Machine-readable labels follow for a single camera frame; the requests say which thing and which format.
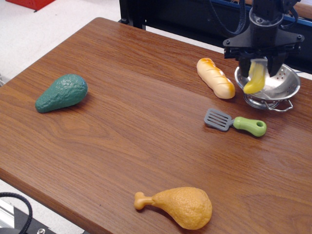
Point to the red box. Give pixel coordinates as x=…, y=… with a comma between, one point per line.
x=32, y=4

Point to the grey green toy spatula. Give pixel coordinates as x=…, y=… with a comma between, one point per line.
x=222, y=121

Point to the dark blue metal frame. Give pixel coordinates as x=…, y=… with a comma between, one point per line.
x=211, y=21

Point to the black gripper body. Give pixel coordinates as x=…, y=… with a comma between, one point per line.
x=264, y=37

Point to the steel colander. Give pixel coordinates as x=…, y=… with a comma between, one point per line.
x=277, y=91

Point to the yellow toy banana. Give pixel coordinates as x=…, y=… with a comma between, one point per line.
x=257, y=75

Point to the orange toy chicken drumstick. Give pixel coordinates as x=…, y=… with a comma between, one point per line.
x=190, y=207

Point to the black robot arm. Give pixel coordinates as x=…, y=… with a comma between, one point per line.
x=284, y=6

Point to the toy bread loaf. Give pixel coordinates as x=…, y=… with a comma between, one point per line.
x=215, y=79

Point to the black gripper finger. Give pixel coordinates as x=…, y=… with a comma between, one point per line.
x=274, y=63
x=244, y=65

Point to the green toy avocado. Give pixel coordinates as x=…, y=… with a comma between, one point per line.
x=67, y=90

